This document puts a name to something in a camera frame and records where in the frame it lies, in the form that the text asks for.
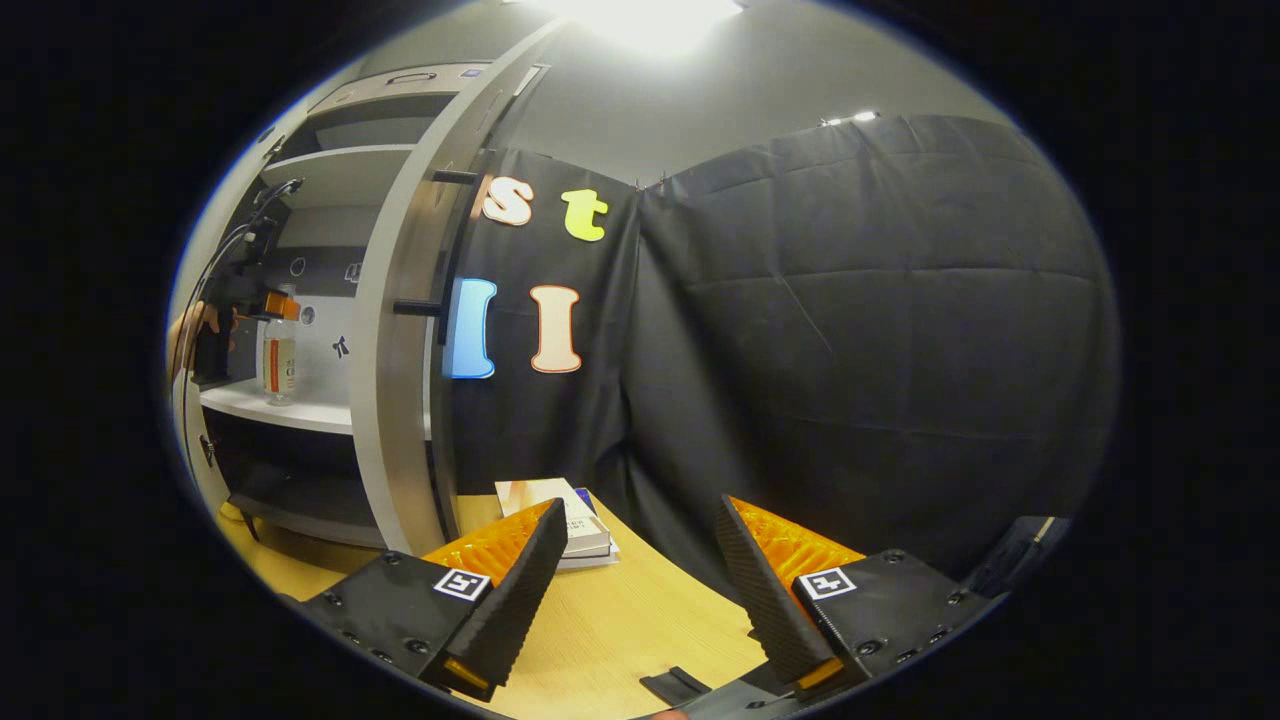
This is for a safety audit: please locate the white thin book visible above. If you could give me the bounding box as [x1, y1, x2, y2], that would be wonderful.
[555, 540, 621, 571]

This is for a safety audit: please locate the grey cabinet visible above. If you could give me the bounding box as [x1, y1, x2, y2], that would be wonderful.
[175, 62, 546, 551]

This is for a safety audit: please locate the beige cover book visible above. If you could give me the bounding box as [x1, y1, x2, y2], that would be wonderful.
[495, 478, 611, 558]

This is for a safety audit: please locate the clear plastic bottle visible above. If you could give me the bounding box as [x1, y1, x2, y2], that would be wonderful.
[262, 290, 299, 406]

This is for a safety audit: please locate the black table clip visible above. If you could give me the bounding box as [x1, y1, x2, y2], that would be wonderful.
[640, 665, 716, 706]

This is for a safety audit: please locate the grey cabinet drawer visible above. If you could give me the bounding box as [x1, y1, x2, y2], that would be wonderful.
[310, 62, 491, 113]

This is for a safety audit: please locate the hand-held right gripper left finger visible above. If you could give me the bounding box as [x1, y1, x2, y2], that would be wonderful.
[300, 498, 569, 703]

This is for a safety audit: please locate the large ceiling light panel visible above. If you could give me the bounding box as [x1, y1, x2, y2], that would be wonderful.
[520, 0, 746, 56]

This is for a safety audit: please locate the black backdrop cloth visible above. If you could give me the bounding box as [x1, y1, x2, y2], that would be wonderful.
[430, 112, 1121, 601]

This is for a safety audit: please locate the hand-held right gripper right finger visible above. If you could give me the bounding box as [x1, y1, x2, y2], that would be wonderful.
[715, 494, 1001, 701]

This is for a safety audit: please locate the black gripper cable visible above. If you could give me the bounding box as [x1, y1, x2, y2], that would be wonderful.
[195, 178, 306, 311]

